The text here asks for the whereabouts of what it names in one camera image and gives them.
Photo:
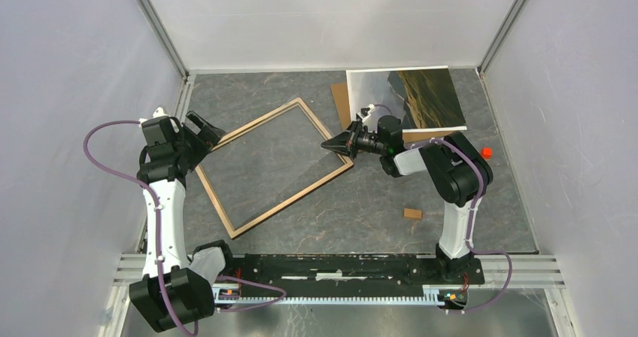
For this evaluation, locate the aluminium rail frame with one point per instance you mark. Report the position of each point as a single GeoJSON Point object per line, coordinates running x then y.
{"type": "Point", "coordinates": [501, 270]}

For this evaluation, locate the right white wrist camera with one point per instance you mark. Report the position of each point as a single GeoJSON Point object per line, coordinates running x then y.
{"type": "Point", "coordinates": [365, 113]}

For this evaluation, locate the red cube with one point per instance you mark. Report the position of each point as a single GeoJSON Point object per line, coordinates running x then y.
{"type": "Point", "coordinates": [486, 153]}

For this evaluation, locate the wooden picture frame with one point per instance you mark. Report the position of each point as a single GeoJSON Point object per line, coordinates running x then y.
{"type": "Point", "coordinates": [309, 185]}

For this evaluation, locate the landscape photo print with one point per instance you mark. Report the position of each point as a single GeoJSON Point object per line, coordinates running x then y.
{"type": "Point", "coordinates": [422, 98]}

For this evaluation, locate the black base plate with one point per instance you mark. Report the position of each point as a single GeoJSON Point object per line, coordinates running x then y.
{"type": "Point", "coordinates": [350, 275]}

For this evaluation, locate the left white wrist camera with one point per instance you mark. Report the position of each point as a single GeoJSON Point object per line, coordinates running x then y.
{"type": "Point", "coordinates": [158, 112]}

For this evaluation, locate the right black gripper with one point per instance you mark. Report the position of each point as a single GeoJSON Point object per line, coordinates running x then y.
{"type": "Point", "coordinates": [344, 143]}

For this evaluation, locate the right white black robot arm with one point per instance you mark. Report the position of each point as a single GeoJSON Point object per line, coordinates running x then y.
{"type": "Point", "coordinates": [458, 171]}

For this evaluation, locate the flat wooden block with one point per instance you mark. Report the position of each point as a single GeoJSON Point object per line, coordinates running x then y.
{"type": "Point", "coordinates": [412, 214]}

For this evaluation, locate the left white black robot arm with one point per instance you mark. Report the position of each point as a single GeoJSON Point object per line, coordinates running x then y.
{"type": "Point", "coordinates": [170, 294]}

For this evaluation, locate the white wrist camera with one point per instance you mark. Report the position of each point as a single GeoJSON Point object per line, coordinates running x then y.
{"type": "Point", "coordinates": [158, 112]}
{"type": "Point", "coordinates": [365, 113]}

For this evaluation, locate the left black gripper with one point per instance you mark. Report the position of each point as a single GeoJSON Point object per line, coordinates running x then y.
{"type": "Point", "coordinates": [208, 132]}

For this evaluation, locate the brown cardboard backing board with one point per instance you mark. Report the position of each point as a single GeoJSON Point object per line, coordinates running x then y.
{"type": "Point", "coordinates": [340, 97]}

